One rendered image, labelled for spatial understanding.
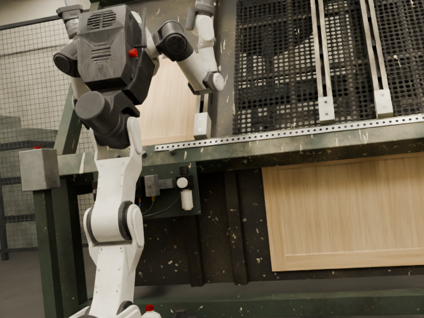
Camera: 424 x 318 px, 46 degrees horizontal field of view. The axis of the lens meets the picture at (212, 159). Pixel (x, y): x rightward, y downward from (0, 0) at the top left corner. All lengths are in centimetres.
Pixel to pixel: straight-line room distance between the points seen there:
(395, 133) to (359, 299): 70
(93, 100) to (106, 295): 67
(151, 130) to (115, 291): 92
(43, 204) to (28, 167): 17
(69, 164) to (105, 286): 85
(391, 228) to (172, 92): 122
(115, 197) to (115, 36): 60
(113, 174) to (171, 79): 87
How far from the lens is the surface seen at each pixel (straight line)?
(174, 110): 246
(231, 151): 219
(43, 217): 235
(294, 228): 241
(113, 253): 184
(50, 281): 239
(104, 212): 182
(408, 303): 225
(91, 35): 199
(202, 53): 222
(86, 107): 180
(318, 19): 263
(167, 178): 225
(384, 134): 215
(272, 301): 226
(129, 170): 189
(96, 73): 193
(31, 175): 233
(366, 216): 239
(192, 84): 214
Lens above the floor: 79
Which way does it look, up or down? level
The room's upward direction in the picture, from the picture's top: 6 degrees counter-clockwise
